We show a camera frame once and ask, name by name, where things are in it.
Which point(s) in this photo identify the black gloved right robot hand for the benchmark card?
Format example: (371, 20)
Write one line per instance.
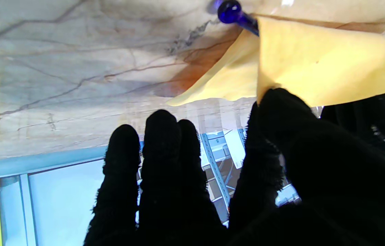
(281, 191)

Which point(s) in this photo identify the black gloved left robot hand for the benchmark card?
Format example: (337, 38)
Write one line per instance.
(373, 123)

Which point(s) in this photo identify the yellow cloth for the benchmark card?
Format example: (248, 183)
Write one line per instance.
(315, 61)

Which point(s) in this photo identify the blue glass rod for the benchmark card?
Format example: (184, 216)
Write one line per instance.
(230, 10)

